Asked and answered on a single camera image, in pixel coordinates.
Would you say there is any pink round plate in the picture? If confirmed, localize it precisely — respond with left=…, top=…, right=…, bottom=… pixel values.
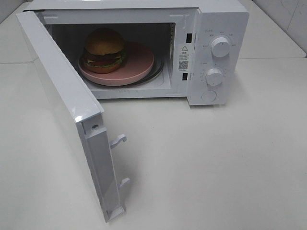
left=78, top=42, right=154, bottom=86

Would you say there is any round white door button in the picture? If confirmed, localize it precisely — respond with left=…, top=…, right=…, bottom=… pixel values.
left=201, top=91, right=217, bottom=104

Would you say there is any white microwave door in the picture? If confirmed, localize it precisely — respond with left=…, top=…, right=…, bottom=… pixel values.
left=17, top=11, right=130, bottom=222

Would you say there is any burger with sesame-free bun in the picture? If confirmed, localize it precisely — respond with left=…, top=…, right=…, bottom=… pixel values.
left=81, top=28, right=126, bottom=74

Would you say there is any glass microwave turntable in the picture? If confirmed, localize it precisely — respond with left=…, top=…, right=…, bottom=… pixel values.
left=78, top=57, right=164, bottom=87

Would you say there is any lower white timer knob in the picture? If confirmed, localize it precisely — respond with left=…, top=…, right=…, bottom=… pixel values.
left=205, top=68, right=224, bottom=86

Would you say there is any white warning label sticker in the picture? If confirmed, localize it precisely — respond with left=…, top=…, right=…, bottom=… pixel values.
left=177, top=43, right=192, bottom=72

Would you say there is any upper white power knob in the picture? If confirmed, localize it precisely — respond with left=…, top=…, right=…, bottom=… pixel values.
left=210, top=36, right=231, bottom=58

